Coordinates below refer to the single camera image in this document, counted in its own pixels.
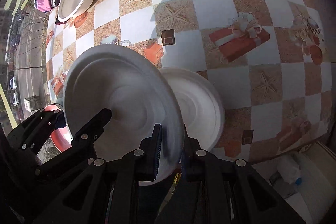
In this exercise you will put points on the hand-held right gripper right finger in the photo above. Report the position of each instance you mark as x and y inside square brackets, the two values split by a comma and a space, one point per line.
[185, 169]

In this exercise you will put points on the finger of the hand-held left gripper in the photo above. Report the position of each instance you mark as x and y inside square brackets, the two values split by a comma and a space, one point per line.
[59, 120]
[92, 129]

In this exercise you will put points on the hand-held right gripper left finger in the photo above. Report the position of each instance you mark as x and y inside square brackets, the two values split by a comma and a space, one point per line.
[157, 153]

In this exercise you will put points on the pink plate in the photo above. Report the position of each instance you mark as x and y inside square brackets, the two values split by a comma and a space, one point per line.
[59, 138]

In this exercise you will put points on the white bottle with blue cap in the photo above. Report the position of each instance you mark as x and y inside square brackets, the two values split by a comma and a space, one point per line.
[288, 169]

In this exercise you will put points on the white container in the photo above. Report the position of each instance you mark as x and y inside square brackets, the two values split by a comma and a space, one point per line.
[312, 182]

